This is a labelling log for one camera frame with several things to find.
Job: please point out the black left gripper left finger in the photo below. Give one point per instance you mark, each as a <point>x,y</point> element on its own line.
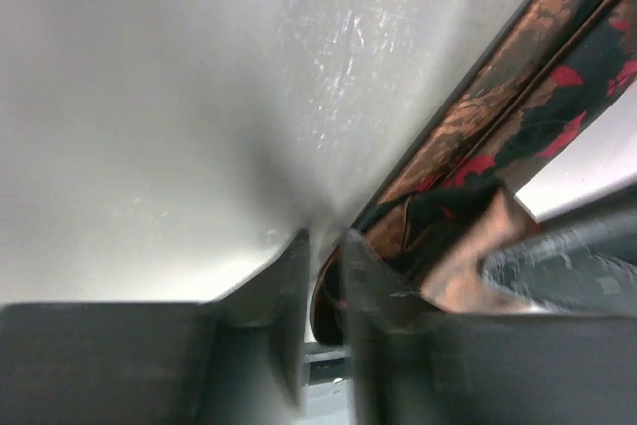
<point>237,360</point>

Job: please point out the brown red patterned tie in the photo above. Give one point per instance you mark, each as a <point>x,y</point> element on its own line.
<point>557,67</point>

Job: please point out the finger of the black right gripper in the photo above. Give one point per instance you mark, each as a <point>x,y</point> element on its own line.
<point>587,267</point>

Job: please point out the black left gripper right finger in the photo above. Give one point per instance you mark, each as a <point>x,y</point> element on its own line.
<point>414,364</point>

